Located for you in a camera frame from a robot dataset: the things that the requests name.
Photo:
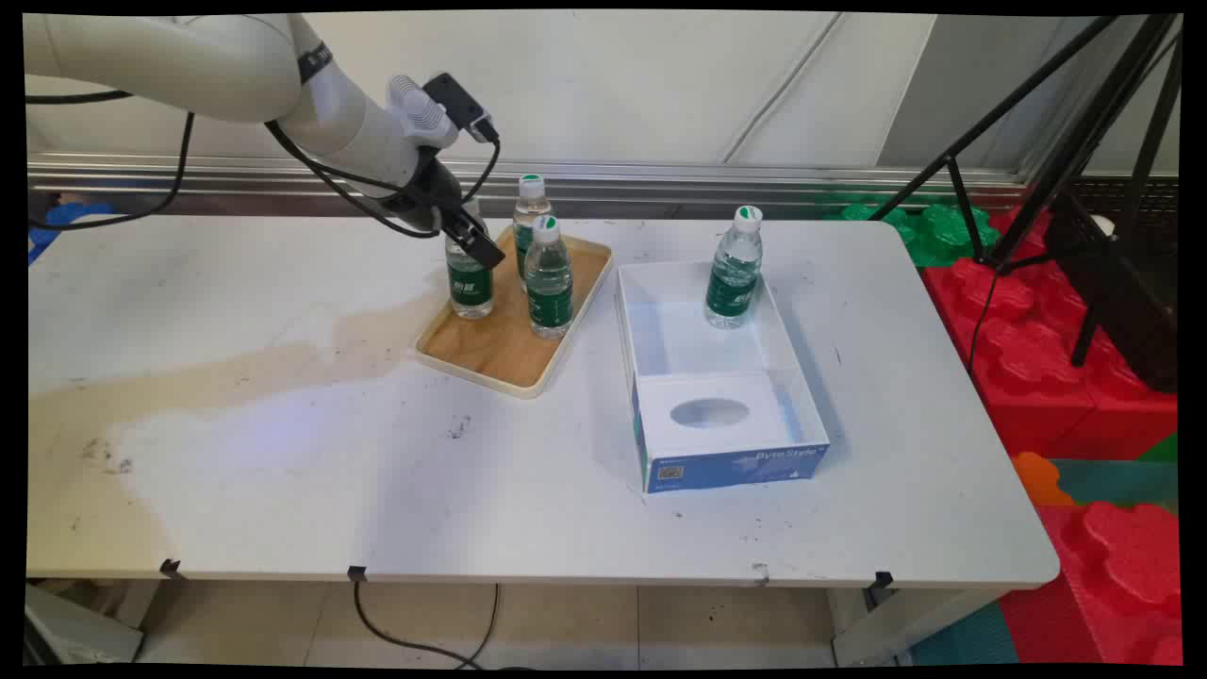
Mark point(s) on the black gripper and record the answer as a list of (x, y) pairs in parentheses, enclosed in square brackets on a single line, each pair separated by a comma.
[(429, 198)]

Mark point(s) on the blue foam piece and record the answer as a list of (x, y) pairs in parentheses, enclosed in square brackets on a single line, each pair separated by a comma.
[(66, 219)]

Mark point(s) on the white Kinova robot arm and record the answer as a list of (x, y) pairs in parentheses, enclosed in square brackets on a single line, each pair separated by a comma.
[(189, 61)]

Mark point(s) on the green label water bottle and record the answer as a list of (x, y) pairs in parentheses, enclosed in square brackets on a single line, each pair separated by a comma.
[(734, 278), (528, 212), (470, 283), (549, 288)]

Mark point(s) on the black mesh crate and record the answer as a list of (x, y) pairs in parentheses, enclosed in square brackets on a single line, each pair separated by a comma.
[(1132, 302)]

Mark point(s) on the aluminium wall rail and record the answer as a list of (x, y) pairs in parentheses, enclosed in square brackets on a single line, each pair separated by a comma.
[(660, 177)]

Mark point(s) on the teal foam mat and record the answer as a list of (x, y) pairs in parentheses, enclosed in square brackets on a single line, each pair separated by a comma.
[(1122, 481)]

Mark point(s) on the white table leg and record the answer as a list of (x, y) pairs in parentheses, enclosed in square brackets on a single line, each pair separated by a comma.
[(85, 622), (896, 632)]

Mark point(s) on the blue and white cardboard box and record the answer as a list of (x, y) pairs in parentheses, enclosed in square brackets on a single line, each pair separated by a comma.
[(726, 443)]

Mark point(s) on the green foam block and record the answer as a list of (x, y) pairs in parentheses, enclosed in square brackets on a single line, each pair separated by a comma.
[(934, 236)]

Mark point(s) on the black camera tripod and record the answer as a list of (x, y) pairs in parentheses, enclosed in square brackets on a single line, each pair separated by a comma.
[(1066, 160)]

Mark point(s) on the wooden tray with cream rim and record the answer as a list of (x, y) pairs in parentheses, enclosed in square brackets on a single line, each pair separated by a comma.
[(500, 344)]

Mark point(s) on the large red foam block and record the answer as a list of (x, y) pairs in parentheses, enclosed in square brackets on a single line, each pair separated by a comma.
[(1028, 368)]

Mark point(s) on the orange foam piece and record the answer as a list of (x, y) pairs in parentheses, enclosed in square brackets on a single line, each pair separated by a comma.
[(1037, 479)]

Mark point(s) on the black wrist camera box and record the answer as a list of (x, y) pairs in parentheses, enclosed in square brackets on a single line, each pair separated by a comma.
[(454, 102)]

